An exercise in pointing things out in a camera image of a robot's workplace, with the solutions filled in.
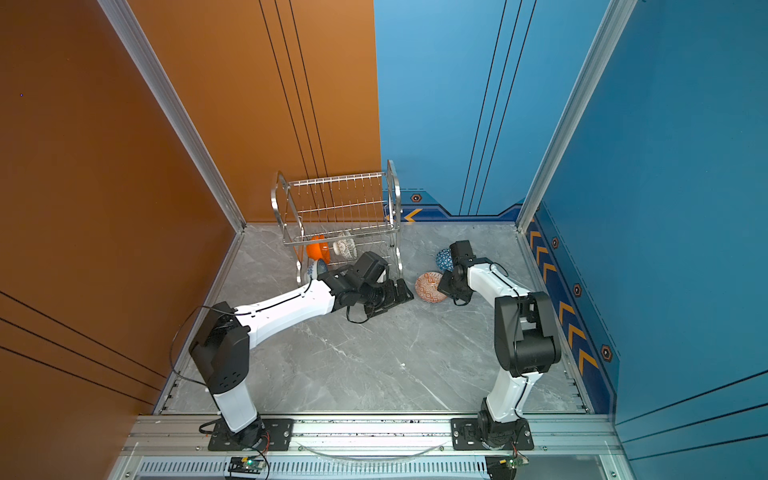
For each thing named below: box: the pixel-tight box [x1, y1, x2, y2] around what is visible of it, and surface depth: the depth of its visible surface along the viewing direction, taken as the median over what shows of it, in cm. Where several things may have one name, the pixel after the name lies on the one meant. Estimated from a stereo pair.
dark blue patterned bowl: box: [436, 248, 454, 272], surface depth 108 cm
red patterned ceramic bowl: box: [415, 272, 447, 303], surface depth 101 cm
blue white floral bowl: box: [307, 258, 328, 280], surface depth 91 cm
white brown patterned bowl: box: [332, 238, 358, 259], surface depth 99 cm
